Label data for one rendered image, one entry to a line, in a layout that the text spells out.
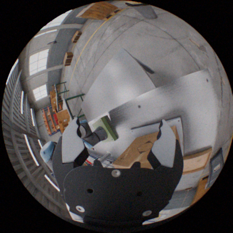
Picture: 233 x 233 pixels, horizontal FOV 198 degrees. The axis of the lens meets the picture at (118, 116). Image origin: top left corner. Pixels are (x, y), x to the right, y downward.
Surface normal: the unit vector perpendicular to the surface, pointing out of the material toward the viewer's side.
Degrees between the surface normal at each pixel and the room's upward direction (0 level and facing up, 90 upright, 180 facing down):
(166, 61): 0
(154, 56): 0
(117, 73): 0
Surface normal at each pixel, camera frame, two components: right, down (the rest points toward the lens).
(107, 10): 0.51, 0.86
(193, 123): -0.61, 0.36
